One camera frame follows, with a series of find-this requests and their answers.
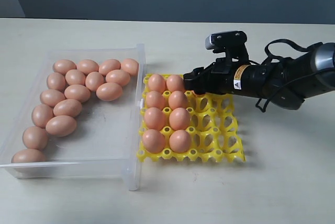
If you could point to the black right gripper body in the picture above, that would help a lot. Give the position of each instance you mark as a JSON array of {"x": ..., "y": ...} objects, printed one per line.
[{"x": 224, "y": 77}]

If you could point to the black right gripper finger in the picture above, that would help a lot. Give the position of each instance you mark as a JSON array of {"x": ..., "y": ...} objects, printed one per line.
[{"x": 196, "y": 81}]

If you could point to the brown egg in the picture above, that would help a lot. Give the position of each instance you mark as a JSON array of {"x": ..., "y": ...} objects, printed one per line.
[
  {"x": 77, "y": 92},
  {"x": 177, "y": 99},
  {"x": 61, "y": 126},
  {"x": 155, "y": 99},
  {"x": 154, "y": 118},
  {"x": 93, "y": 81},
  {"x": 109, "y": 91},
  {"x": 41, "y": 114},
  {"x": 175, "y": 83},
  {"x": 130, "y": 66},
  {"x": 109, "y": 65},
  {"x": 63, "y": 66},
  {"x": 28, "y": 155},
  {"x": 180, "y": 141},
  {"x": 75, "y": 77},
  {"x": 120, "y": 77},
  {"x": 35, "y": 138},
  {"x": 68, "y": 107},
  {"x": 156, "y": 82},
  {"x": 153, "y": 141},
  {"x": 56, "y": 81},
  {"x": 51, "y": 97},
  {"x": 179, "y": 119},
  {"x": 87, "y": 66}
]

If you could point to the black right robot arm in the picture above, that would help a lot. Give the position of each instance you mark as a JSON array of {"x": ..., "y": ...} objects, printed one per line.
[{"x": 285, "y": 82}]

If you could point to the yellow plastic egg tray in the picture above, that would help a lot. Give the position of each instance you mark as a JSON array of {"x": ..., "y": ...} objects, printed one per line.
[{"x": 212, "y": 128}]

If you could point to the clear plastic bin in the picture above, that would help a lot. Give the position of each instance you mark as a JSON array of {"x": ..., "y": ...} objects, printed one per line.
[{"x": 106, "y": 139}]

